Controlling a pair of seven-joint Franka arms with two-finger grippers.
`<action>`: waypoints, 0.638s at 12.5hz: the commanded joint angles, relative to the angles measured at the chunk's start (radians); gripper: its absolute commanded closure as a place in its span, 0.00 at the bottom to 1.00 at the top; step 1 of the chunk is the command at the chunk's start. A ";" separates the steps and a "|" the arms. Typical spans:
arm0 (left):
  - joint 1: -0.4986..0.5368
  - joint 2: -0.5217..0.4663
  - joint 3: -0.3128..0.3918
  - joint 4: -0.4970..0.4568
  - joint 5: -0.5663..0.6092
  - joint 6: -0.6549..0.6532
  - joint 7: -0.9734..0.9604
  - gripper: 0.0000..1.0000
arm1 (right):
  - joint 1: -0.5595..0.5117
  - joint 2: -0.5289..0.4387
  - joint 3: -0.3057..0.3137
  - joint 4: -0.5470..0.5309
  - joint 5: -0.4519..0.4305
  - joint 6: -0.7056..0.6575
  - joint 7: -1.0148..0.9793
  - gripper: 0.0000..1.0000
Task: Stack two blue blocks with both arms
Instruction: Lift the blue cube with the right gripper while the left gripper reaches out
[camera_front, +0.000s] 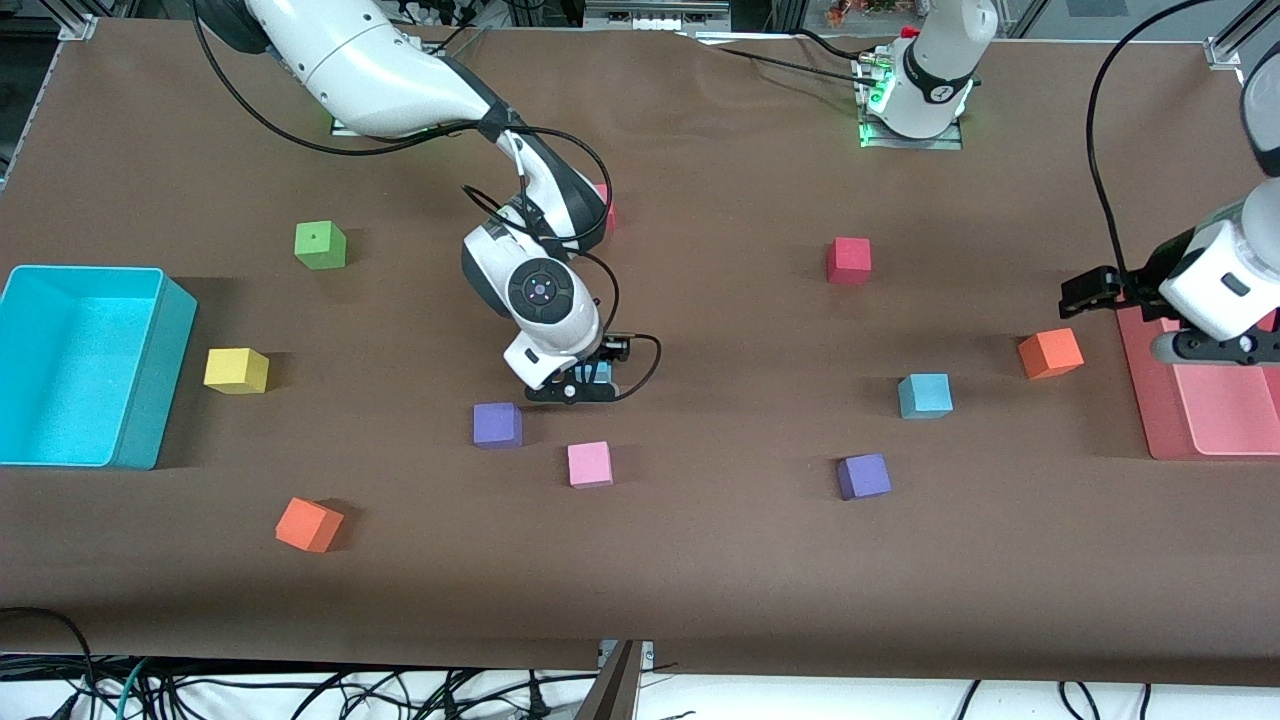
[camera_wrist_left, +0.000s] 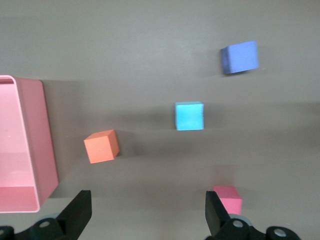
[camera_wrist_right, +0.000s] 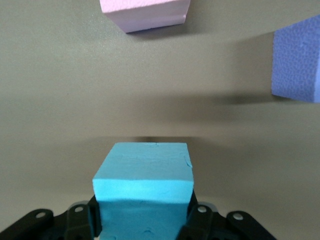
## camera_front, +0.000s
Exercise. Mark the yellow foam cube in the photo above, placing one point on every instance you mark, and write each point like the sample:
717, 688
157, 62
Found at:
235, 370

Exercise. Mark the pink plastic bin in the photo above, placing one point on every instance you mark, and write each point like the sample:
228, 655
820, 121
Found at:
1225, 410

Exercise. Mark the light blue foam cube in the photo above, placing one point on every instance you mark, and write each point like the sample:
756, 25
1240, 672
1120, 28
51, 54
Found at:
925, 396
603, 374

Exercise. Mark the purple foam cube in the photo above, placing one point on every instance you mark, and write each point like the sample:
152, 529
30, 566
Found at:
863, 477
497, 425

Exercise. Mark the cyan plastic bin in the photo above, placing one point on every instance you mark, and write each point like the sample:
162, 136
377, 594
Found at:
60, 380

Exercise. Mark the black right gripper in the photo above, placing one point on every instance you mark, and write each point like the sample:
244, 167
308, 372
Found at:
606, 354

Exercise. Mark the orange foam cube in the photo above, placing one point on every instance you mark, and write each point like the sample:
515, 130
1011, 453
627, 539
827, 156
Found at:
1050, 354
308, 525

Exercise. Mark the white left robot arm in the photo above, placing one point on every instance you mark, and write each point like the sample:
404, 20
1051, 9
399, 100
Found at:
940, 60

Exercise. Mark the aluminium frame profile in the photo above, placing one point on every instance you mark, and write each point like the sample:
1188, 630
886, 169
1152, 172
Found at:
1235, 45
78, 22

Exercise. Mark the green foam cube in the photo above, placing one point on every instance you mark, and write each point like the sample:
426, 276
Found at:
320, 246

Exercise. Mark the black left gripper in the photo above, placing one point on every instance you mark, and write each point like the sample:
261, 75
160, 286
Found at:
1137, 284

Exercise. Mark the red foam cube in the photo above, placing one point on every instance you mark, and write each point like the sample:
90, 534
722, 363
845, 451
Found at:
609, 205
848, 260

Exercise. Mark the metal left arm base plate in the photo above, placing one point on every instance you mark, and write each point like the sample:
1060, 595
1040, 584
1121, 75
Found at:
910, 143

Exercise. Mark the brown table cover sheet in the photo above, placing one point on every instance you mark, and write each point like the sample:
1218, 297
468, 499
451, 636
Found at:
700, 560

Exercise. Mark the pink foam cube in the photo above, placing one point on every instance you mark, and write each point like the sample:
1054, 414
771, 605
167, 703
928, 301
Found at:
590, 465

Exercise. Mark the grey equipment box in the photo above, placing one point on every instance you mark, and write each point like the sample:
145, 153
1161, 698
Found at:
650, 15

